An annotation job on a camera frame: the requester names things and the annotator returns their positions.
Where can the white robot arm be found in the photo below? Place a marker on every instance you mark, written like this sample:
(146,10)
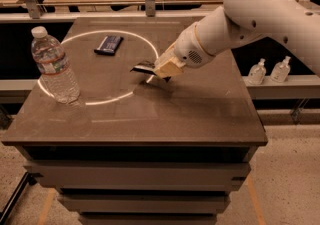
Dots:
(239,22)

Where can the black stand leg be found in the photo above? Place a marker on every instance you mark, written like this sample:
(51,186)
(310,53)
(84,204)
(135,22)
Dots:
(27,178)

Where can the sanitizer pump bottle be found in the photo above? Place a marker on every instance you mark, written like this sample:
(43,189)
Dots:
(281,70)
(257,73)

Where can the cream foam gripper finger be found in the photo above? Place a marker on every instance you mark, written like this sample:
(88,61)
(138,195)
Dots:
(165,55)
(171,67)

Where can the left sanitizer pump bottle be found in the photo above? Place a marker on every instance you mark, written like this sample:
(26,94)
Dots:
(257,73)

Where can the right sanitizer pump bottle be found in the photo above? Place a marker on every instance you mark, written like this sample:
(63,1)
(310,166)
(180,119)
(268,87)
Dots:
(281,70)

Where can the blue snack bar wrapper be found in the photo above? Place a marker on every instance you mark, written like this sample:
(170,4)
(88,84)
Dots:
(109,45)

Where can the clear plastic water bottle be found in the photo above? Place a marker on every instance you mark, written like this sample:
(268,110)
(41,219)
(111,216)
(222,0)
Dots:
(54,65)

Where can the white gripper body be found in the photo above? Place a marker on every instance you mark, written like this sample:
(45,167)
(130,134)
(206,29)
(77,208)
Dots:
(189,49)

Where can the dark drawer cabinet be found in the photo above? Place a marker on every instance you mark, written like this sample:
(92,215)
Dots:
(136,149)

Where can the black chocolate rxbar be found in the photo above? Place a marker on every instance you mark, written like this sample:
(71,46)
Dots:
(145,67)

